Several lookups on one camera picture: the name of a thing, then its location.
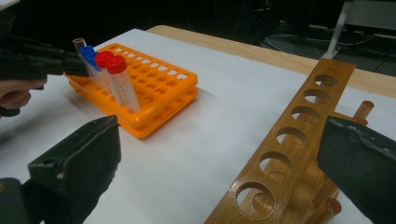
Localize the blue capped test tube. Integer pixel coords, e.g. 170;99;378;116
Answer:
85;51;104;88
78;45;96;74

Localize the white table mat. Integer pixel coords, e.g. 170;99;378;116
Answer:
0;28;396;224

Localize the orange test tube rack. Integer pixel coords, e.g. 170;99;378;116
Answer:
64;42;199;139

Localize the clear test tube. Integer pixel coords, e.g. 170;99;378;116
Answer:
72;37;88;55

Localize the wooden test tube rack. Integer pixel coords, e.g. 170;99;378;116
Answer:
204;58;376;224

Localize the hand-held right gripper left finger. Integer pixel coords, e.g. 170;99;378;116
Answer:
21;115;122;224

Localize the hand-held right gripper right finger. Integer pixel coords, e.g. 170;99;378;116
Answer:
317;115;396;224

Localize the grey metal stand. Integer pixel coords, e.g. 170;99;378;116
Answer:
328;0;396;61

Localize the red capped test tube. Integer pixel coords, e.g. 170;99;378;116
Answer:
105;55;142;114
93;50;118;94

